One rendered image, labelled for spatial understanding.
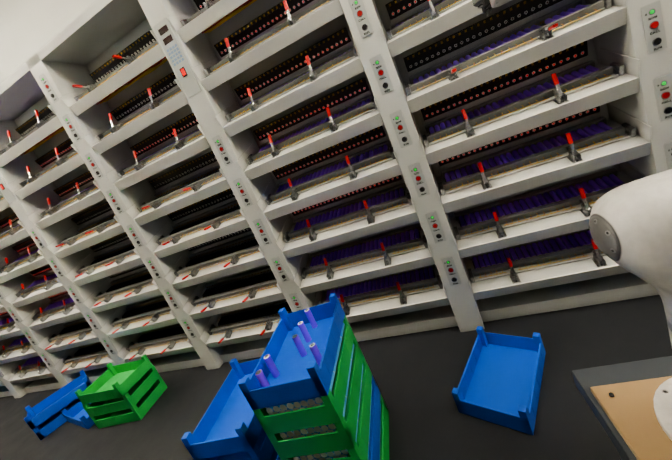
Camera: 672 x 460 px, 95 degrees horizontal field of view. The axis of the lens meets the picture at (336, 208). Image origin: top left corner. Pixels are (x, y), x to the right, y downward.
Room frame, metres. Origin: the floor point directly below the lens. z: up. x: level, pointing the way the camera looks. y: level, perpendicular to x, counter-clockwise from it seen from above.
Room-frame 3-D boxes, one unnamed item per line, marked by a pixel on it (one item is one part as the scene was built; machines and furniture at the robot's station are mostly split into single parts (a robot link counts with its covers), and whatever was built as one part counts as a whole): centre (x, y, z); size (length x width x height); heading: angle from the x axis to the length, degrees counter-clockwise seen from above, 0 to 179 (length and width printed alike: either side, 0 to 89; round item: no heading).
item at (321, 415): (0.76, 0.24, 0.36); 0.30 x 0.20 x 0.08; 165
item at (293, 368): (0.76, 0.24, 0.44); 0.30 x 0.20 x 0.08; 165
